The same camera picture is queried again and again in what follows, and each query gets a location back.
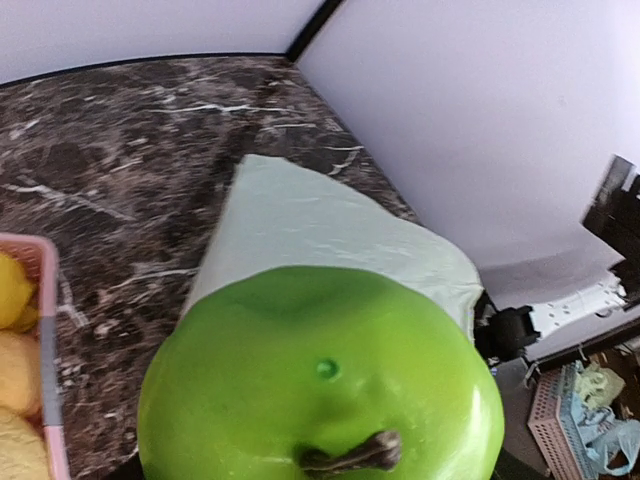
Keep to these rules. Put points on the light green plastic bag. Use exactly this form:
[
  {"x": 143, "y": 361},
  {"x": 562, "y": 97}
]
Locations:
[{"x": 279, "y": 214}]

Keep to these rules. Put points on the green apple from bag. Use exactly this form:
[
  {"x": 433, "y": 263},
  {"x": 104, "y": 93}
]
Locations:
[{"x": 318, "y": 373}]

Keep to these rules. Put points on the pink plastic basket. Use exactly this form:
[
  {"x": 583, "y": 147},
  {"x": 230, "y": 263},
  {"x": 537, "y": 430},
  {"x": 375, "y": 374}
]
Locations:
[{"x": 39, "y": 257}]

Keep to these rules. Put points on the grey perforated basket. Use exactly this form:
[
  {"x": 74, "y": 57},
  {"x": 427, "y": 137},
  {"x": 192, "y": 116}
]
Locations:
[{"x": 554, "y": 429}]

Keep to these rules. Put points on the yellow toy lemon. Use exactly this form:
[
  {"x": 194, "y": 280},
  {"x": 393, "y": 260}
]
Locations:
[{"x": 17, "y": 311}]

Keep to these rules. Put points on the right black frame post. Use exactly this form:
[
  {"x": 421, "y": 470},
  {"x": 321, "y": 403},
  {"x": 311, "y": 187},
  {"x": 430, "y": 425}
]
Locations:
[{"x": 311, "y": 29}]

